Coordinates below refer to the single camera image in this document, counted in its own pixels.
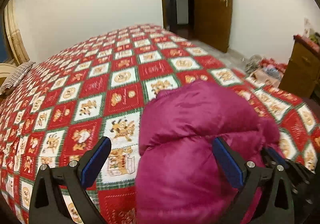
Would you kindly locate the striped grey pillow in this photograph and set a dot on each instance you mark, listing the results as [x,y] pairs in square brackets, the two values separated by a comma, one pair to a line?
[14,79]

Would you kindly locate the cream wooden headboard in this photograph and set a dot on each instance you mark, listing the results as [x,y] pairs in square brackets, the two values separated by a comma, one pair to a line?
[5,70]

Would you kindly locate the brown wooden door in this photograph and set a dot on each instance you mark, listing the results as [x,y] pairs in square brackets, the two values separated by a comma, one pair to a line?
[212,23]

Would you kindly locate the beige floral curtain right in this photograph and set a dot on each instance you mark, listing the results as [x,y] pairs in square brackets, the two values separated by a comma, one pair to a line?
[14,35]

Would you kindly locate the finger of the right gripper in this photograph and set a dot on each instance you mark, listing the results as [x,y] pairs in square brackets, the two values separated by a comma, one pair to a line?
[271,157]

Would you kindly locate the magenta puffer jacket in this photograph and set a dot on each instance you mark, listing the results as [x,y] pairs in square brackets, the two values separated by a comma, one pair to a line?
[178,179]

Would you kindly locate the clothes pile on floor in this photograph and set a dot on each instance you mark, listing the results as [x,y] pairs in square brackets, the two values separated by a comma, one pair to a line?
[265,70]

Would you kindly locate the metal door handle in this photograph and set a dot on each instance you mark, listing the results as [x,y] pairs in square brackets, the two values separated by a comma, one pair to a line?
[225,2]

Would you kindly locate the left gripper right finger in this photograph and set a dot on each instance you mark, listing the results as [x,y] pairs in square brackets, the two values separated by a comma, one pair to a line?
[276,202]

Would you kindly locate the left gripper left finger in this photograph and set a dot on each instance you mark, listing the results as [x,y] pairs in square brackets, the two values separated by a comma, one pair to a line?
[47,204]

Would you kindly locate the red patchwork bear bedspread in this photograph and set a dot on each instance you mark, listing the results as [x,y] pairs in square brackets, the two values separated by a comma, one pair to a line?
[98,87]

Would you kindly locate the brown wooden dresser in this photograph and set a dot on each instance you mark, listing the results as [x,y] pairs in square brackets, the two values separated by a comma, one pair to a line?
[301,76]

